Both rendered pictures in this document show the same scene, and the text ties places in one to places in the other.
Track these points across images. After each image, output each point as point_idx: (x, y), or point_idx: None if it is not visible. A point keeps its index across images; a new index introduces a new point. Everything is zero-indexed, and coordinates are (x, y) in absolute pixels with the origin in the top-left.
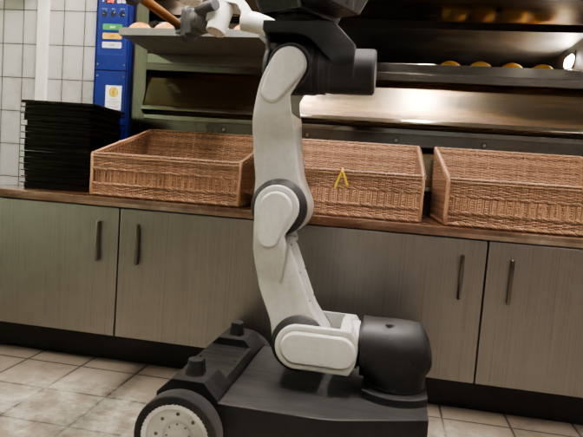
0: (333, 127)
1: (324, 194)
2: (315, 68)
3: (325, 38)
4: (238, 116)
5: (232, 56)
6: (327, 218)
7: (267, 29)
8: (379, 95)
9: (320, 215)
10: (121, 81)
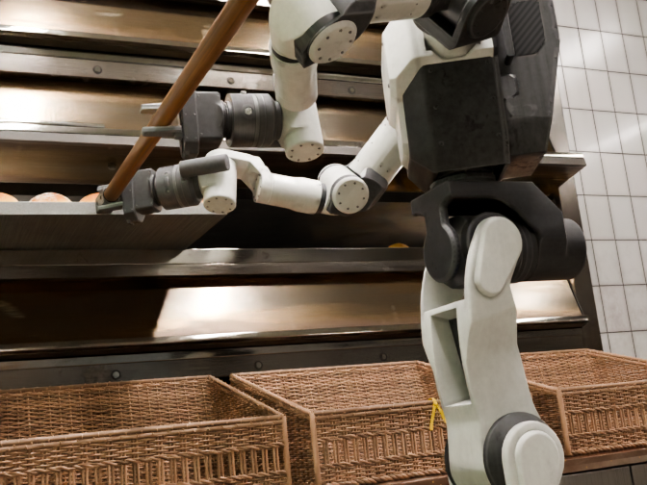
0: (296, 347)
1: (416, 444)
2: (524, 246)
3: (530, 205)
4: (145, 348)
5: (117, 249)
6: (444, 478)
7: (456, 194)
8: (347, 294)
9: (426, 477)
10: None
